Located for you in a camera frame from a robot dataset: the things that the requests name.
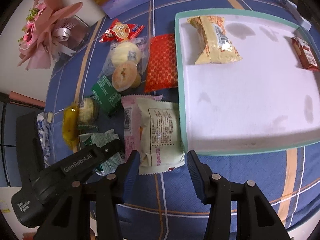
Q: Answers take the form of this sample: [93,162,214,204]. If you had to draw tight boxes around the small pudding cup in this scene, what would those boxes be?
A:
[112,61,142,92]

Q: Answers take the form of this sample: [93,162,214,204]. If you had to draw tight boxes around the crumpled blue white wrapper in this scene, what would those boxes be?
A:
[37,112,51,161]

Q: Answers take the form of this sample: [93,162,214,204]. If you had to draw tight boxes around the round white bun clear packet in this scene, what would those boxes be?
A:
[98,36,150,78]

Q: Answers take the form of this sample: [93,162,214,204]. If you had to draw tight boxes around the green white packet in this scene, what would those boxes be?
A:
[80,129,125,176]

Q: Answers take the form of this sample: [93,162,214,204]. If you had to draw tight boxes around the round rice cracker green packet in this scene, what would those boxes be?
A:
[77,98,99,130]

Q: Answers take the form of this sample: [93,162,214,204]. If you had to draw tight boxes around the yellow soft bread packet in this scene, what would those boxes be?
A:
[62,103,79,150]

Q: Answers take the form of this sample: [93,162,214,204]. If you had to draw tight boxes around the small beige eraser block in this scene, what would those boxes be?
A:
[47,112,54,124]

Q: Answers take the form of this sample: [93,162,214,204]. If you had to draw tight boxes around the dark cabinet doors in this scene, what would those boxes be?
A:
[0,93,44,187]

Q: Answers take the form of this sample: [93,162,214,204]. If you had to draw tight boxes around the dark red small packet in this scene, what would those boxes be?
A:
[291,36,319,72]

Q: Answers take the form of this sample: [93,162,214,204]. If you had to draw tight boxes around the red cartoon snack packet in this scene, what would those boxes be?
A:
[99,18,145,43]

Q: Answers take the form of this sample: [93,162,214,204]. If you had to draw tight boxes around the cream white snack packet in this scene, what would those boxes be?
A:
[137,98,185,175]

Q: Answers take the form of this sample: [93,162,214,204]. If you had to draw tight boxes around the white tray teal rim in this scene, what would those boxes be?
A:
[175,8,319,155]

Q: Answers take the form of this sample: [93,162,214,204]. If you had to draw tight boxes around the blue plaid tablecloth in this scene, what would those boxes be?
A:
[45,0,319,239]

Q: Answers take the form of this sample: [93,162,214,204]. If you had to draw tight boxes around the beige orange cake packet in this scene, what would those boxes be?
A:
[187,15,242,65]

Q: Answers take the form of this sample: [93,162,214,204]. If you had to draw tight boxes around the red checkered snack packet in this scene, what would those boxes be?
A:
[144,34,178,93]

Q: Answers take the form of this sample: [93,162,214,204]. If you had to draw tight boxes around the dark green snack packet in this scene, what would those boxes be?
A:
[91,75,121,116]

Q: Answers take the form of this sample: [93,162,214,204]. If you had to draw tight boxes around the pink flower bouquet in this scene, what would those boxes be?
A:
[18,0,88,70]

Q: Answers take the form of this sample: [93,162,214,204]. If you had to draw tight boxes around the pink snack packet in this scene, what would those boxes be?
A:
[121,95,163,160]

